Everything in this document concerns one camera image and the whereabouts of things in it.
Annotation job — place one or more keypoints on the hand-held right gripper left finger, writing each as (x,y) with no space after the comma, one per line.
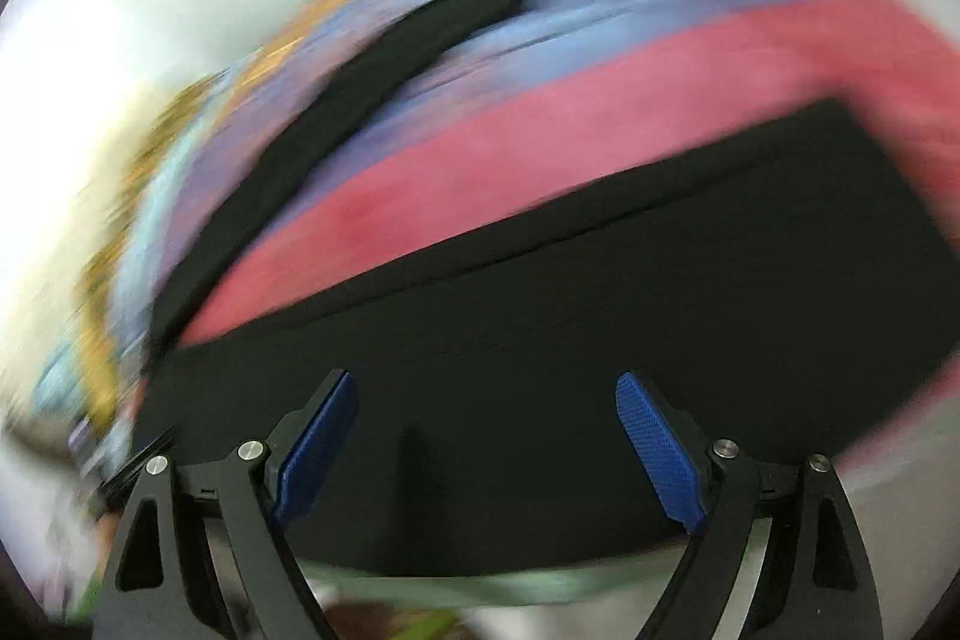
(315,452)

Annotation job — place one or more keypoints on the orange green floral cloth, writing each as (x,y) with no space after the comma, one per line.
(105,302)

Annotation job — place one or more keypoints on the colourful patchwork blanket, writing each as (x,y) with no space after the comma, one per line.
(600,108)

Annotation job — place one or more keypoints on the black pants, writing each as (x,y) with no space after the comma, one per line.
(600,325)

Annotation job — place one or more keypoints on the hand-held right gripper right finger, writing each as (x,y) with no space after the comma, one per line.
(660,445)

